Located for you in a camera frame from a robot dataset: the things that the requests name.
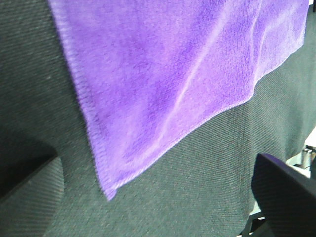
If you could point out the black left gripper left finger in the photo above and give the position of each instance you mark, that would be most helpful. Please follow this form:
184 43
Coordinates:
19 160

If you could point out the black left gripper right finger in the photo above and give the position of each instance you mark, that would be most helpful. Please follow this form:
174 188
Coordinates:
286 197

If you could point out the purple microfiber towel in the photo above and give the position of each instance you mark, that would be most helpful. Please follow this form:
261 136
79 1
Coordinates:
148 72

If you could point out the black table cloth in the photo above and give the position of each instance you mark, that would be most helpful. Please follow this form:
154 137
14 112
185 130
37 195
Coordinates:
201 187

